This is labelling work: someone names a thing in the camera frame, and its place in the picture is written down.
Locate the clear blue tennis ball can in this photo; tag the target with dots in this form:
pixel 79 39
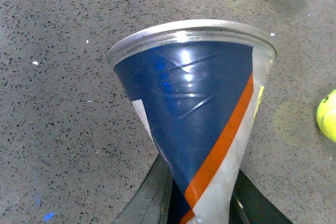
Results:
pixel 196 85

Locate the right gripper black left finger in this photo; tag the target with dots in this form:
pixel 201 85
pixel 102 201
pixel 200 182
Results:
pixel 150 204

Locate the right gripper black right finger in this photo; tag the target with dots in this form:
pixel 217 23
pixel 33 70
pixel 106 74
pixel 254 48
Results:
pixel 249 205

